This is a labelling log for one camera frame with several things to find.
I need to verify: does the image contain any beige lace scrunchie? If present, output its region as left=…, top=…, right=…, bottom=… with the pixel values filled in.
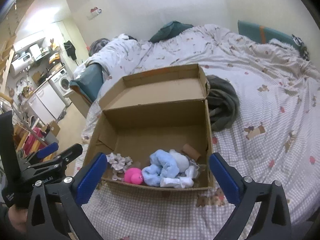
left=107, top=153, right=133, bottom=181

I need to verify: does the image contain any white sock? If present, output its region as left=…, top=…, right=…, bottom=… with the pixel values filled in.
left=160, top=172, right=194, bottom=189

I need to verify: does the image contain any pink plush toy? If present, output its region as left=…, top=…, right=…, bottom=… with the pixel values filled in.
left=124, top=167, right=143, bottom=185

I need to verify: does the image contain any light blue fluffy cloth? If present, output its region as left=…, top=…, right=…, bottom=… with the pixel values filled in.
left=142, top=149, right=189, bottom=187

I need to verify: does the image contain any red suitcase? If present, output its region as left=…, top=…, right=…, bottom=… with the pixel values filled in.
left=23, top=127, right=44, bottom=155

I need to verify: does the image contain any white kitchen cabinet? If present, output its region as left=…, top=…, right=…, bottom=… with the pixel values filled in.
left=27, top=82, right=66, bottom=125

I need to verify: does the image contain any brown bedside cabinet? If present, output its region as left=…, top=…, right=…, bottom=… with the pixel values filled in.
left=64, top=90, right=91, bottom=118

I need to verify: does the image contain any checkered duvet with strawberries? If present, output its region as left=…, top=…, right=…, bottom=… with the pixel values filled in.
left=84, top=24, right=319, bottom=239

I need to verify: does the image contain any white washing machine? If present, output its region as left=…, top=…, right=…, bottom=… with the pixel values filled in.
left=49, top=67, right=71, bottom=98

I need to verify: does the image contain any dark grey garment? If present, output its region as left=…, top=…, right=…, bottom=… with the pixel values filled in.
left=206, top=75, right=240, bottom=132

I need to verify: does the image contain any teal cushion on cabinet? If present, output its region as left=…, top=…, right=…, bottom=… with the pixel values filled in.
left=69, top=63, right=104, bottom=105

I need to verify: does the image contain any open cardboard box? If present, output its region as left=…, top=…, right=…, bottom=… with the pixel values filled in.
left=83, top=63, right=216, bottom=192

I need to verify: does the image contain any teal pillow with orange stripe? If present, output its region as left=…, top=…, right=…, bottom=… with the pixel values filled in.
left=238, top=20, right=298, bottom=49

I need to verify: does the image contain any black white patterned cloth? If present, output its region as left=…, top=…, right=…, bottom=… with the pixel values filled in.
left=292, top=34, right=310, bottom=61

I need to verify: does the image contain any dark teal pillow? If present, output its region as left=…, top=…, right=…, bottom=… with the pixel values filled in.
left=149, top=21, right=193, bottom=43

